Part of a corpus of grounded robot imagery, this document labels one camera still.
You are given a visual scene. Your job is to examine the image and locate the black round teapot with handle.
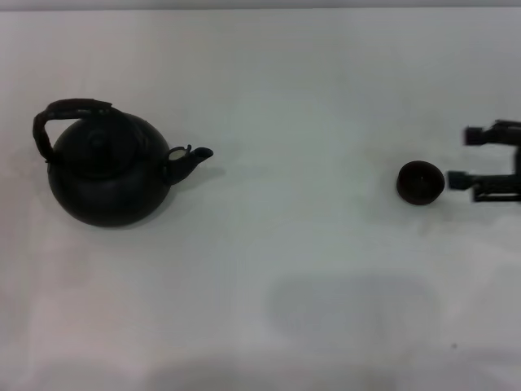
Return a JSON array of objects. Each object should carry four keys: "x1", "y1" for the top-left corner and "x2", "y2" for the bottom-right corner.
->
[{"x1": 33, "y1": 97, "x2": 214, "y2": 228}]

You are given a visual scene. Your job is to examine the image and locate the small dark teacup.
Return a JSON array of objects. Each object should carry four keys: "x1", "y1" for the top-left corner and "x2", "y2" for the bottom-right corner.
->
[{"x1": 396, "y1": 160, "x2": 445, "y2": 206}]

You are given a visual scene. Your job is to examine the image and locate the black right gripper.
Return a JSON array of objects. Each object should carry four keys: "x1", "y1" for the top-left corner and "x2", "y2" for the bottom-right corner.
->
[{"x1": 447, "y1": 120, "x2": 521, "y2": 204}]

